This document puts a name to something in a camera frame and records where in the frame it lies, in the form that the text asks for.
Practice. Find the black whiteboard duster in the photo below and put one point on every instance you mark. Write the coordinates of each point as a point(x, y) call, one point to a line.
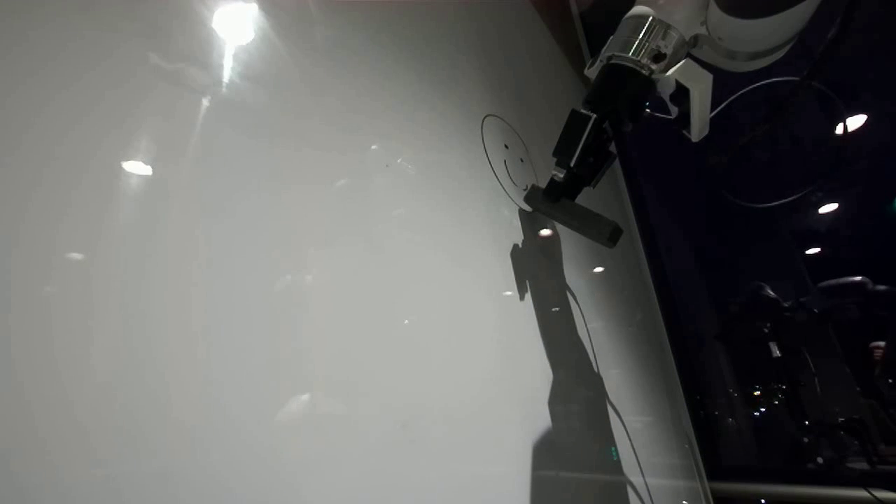
point(574, 216)

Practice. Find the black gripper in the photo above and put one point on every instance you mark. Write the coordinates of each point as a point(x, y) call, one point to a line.
point(620, 90)

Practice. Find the white board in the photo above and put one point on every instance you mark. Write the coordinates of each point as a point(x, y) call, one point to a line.
point(280, 282)

